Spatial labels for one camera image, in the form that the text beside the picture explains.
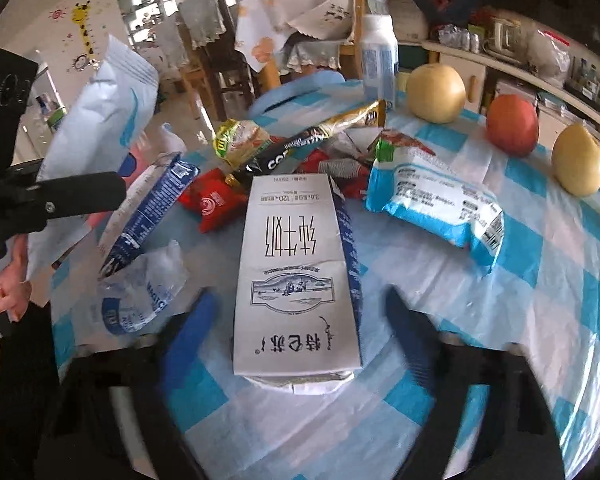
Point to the red snack packet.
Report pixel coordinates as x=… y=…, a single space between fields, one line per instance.
x=215 y=202

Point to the white blue snack packet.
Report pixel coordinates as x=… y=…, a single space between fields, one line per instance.
x=430 y=200

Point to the red white candy wrapper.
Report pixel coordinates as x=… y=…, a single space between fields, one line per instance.
x=340 y=167

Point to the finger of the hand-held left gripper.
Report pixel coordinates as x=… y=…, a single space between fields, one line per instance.
x=80 y=195

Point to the cream cabinet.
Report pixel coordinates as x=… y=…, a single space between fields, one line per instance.
x=555 y=110

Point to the dark wooden chair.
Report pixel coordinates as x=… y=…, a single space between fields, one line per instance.
x=215 y=75

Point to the large white blue plastic bag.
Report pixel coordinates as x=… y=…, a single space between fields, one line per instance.
x=95 y=125

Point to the giraffe wall sticker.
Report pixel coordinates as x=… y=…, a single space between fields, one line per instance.
x=82 y=30

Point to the white plastic bottle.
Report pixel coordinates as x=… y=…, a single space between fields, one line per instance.
x=380 y=60

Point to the person's left hand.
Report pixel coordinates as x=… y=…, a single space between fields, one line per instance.
x=7 y=280

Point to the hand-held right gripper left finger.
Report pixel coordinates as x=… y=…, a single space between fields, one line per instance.
x=195 y=332

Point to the clear plastic bag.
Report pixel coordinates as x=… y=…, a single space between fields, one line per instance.
x=547 y=52

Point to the blue biscuit wrapper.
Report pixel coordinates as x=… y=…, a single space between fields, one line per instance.
x=140 y=215

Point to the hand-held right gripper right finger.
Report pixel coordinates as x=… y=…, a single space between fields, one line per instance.
x=410 y=332

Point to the red apple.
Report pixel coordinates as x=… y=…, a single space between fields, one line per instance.
x=512 y=125

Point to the clear blue printed plastic wrapper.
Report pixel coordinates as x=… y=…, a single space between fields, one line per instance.
x=130 y=300

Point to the gold black coffee stick packet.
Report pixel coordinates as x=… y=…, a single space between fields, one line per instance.
x=300 y=142

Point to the white paper with dark drawing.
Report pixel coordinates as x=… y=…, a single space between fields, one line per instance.
x=325 y=10

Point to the yellow pear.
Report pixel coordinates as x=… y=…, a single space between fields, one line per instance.
x=435 y=92

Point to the yellow apple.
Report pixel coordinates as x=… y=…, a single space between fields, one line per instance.
x=577 y=160

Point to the red green snack wrapper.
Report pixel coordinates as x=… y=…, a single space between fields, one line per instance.
x=402 y=142

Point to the white electric kettle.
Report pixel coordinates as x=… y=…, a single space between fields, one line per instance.
x=505 y=35

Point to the white milk carton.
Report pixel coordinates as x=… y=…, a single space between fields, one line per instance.
x=290 y=285

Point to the blue white checked tablecloth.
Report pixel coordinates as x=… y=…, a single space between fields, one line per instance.
x=530 y=270

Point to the green yellow snack packet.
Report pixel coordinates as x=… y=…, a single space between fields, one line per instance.
x=240 y=141

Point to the cardboard box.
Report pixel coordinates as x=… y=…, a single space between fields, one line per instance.
x=407 y=20

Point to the silver foil packets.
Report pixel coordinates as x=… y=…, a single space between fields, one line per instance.
x=457 y=37

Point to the white lace cloth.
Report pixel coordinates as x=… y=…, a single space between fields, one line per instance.
x=312 y=52

